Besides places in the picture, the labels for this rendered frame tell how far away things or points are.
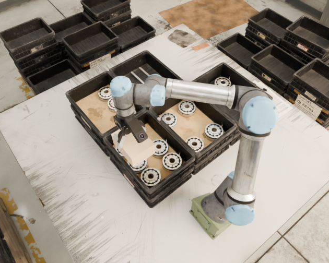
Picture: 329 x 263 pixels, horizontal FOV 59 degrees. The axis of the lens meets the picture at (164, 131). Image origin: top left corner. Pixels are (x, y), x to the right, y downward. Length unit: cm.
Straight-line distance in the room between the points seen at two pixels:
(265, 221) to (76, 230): 95
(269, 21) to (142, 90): 246
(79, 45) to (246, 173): 206
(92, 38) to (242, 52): 144
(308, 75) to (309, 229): 120
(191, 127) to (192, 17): 243
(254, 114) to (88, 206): 100
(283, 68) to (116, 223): 198
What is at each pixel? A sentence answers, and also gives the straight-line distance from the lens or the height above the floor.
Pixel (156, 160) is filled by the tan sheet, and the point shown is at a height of 83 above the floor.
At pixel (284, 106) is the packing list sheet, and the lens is 208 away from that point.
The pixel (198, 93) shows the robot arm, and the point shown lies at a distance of 115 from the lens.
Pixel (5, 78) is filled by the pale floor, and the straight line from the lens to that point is 353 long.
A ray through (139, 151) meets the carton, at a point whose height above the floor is 112.
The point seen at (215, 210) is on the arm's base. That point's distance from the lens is 140.
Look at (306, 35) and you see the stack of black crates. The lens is 309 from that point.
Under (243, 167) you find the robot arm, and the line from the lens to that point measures 114.
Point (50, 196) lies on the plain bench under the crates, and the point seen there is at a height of 70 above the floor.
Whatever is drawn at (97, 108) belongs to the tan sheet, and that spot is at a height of 83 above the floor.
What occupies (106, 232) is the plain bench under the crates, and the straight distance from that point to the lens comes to 157.
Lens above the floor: 219
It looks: 55 degrees down
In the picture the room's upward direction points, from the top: straight up
